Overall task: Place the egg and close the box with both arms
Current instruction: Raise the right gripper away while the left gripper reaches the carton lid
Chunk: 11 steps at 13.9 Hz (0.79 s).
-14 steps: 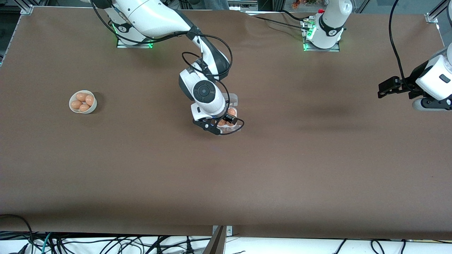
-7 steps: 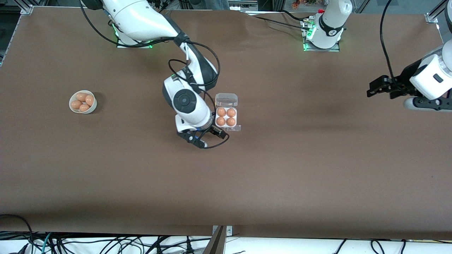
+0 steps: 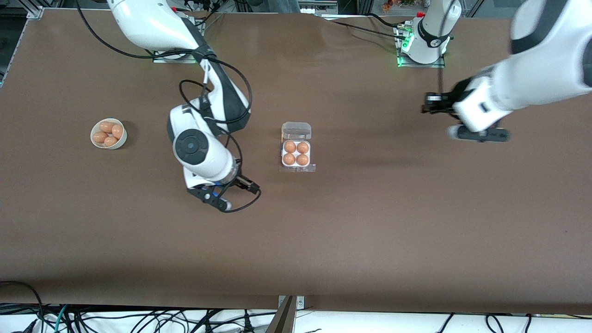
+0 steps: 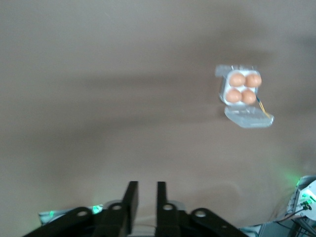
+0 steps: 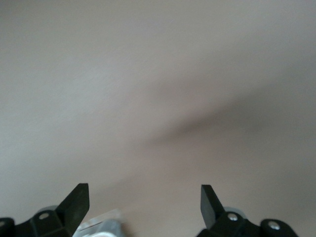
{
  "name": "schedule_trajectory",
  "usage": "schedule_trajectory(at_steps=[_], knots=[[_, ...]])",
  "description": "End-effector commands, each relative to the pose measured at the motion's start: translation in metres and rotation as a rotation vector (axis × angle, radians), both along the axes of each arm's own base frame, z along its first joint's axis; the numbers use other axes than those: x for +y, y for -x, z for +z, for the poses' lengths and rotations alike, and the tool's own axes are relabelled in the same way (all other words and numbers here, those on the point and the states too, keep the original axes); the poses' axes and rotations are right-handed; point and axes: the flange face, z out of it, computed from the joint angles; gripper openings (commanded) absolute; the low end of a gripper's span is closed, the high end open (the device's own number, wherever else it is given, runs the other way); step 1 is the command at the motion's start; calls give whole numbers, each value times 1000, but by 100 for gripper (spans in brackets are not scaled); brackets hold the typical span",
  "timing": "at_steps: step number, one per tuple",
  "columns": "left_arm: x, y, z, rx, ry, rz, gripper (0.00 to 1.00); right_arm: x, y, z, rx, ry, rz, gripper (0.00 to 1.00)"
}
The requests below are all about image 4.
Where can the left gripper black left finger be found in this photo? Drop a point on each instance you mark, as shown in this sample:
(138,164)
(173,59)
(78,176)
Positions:
(123,219)

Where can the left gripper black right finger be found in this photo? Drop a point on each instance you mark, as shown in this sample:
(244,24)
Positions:
(168,219)

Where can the clear plastic egg carton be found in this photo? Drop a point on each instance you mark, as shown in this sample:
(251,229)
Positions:
(247,119)

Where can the brown egg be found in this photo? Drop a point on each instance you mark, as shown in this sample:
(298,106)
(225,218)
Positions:
(233,95)
(237,79)
(248,97)
(253,80)

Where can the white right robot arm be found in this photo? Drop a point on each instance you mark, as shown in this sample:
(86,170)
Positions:
(309,190)

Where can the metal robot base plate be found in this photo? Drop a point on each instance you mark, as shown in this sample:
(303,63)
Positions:
(292,202)

